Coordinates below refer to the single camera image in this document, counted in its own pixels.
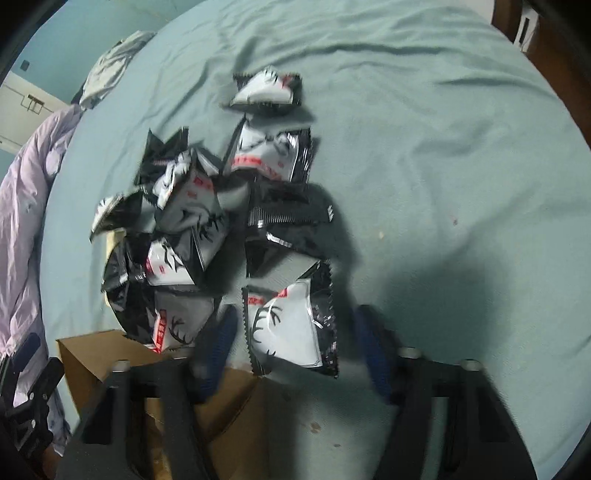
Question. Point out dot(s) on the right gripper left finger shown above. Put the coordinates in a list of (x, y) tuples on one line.
[(110, 440)]

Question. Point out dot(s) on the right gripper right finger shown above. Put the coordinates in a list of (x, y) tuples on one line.
[(451, 422)]

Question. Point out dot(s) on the white deer snack packet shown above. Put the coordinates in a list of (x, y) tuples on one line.
[(137, 264), (294, 325)]

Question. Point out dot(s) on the black-white snack packet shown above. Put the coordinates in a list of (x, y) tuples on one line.
[(129, 212), (285, 156), (269, 91)]

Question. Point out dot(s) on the white red snack packet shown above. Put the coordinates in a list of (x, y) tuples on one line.
[(188, 212)]

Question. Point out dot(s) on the black triangular snack packet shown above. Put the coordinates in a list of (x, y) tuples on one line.
[(157, 154)]

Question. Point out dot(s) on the brown cardboard box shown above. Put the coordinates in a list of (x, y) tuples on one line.
[(233, 419)]

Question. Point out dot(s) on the teal bed sheet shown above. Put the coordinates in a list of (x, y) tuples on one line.
[(461, 188)]

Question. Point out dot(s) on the lilac duvet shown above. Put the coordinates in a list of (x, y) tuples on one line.
[(25, 189)]

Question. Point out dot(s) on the grey crumpled garment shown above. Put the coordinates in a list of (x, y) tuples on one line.
[(110, 67)]

